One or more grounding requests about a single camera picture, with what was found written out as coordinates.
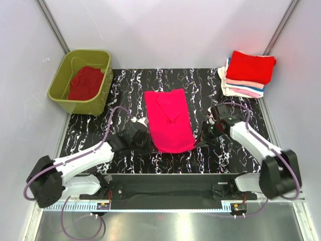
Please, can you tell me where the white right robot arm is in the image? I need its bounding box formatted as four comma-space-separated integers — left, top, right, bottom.
196, 102, 302, 200

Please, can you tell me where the aluminium extrusion rail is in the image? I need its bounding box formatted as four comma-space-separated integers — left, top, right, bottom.
251, 185, 305, 202

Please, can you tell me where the bright pink t-shirt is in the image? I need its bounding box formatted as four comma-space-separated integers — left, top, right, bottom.
144, 89, 196, 154

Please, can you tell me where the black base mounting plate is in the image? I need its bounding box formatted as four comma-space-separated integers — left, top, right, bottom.
95, 174, 257, 207

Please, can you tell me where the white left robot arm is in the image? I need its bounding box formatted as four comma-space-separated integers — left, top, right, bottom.
27, 122, 152, 208

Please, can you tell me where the dark red crumpled shirt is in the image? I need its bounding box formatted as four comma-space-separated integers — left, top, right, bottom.
68, 66, 104, 101

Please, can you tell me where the left orange connector box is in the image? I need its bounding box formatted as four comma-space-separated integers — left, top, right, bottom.
97, 202, 110, 210

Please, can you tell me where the right corner aluminium post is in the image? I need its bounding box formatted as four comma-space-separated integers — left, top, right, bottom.
263, 0, 301, 56

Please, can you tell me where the orange connector box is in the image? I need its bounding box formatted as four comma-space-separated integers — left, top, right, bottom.
232, 203, 247, 212
97, 202, 110, 210

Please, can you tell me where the olive green plastic bin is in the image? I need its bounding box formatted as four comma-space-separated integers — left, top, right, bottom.
48, 50, 113, 116

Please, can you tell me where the red folded t-shirt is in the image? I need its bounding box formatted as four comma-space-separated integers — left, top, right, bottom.
226, 51, 276, 85

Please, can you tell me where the right orange connector box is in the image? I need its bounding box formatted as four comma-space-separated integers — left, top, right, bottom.
232, 203, 247, 212

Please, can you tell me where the corner aluminium post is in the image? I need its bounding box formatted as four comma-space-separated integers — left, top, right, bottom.
36, 0, 70, 54
263, 0, 301, 56

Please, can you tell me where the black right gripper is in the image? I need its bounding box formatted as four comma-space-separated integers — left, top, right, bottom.
194, 121, 225, 148

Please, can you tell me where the white slotted cable duct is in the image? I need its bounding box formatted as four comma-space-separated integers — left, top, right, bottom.
44, 201, 232, 213

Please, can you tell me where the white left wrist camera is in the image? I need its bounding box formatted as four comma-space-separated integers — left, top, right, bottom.
130, 117, 148, 127

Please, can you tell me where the left corner aluminium post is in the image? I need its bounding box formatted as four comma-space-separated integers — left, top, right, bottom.
36, 0, 70, 54

